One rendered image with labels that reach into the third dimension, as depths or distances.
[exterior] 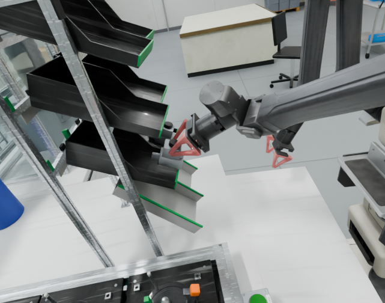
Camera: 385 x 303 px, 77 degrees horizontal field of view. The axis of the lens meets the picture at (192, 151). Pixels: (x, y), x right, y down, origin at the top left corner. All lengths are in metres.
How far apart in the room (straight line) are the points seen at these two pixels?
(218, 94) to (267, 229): 0.59
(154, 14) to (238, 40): 6.72
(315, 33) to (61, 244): 1.15
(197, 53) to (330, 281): 4.54
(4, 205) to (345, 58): 1.43
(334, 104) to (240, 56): 4.70
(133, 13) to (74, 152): 10.88
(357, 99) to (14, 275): 1.17
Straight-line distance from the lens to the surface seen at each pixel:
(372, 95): 0.38
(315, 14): 0.82
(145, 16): 11.34
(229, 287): 0.74
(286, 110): 0.45
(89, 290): 0.84
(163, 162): 0.64
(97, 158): 0.63
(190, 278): 0.75
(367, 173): 0.94
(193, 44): 4.96
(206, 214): 1.00
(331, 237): 0.97
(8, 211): 1.39
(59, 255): 1.13
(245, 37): 5.01
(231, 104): 0.51
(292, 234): 0.95
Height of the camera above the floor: 1.63
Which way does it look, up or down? 35 degrees down
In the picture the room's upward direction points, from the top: 12 degrees counter-clockwise
